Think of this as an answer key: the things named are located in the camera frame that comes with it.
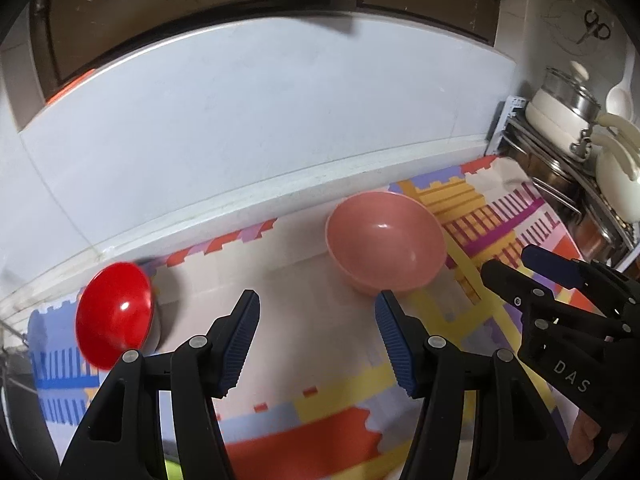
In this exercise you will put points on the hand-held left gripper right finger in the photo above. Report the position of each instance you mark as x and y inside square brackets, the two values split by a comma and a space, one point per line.
[395, 345]

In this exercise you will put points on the white perforated plastic panel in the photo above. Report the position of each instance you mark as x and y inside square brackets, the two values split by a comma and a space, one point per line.
[507, 120]

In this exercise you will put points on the colourful patterned table mat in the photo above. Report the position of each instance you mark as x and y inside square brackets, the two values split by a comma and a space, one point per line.
[310, 280]

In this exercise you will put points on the large stainless steel pot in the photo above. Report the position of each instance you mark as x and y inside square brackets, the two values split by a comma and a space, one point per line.
[550, 180]

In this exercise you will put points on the person's right hand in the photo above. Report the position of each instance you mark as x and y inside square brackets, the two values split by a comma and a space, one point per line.
[585, 432]

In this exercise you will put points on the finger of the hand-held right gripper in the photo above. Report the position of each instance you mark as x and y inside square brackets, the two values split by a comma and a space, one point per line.
[550, 262]
[560, 360]

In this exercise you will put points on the pink bowl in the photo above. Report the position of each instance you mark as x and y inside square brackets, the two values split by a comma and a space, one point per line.
[385, 240]

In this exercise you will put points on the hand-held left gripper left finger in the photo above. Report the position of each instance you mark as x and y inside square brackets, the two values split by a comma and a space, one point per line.
[240, 345]

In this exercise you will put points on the white ladle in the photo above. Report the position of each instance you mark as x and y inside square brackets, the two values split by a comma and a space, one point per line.
[620, 95]

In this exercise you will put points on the metal pot rack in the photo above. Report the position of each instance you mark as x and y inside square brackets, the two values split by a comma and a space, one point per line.
[515, 127]

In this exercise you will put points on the black scissors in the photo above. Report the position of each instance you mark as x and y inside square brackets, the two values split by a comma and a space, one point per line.
[595, 25]

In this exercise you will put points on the cream kettle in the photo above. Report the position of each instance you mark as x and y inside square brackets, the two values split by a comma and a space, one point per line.
[617, 180]

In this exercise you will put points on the red and black bowl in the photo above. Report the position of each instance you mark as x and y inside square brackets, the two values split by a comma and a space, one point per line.
[112, 315]

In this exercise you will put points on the cream pot with glass lid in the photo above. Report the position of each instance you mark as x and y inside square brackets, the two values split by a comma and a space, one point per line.
[562, 105]

